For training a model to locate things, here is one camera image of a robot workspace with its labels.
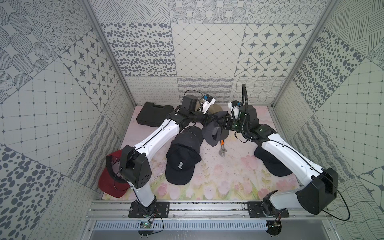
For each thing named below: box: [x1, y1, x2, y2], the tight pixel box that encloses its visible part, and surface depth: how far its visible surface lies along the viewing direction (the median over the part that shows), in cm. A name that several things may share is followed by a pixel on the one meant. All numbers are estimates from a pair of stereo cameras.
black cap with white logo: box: [165, 144, 202, 185], surface depth 85 cm
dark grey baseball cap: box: [202, 110, 230, 147], surface depth 78 cm
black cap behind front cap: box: [166, 126, 204, 163], surface depth 90 cm
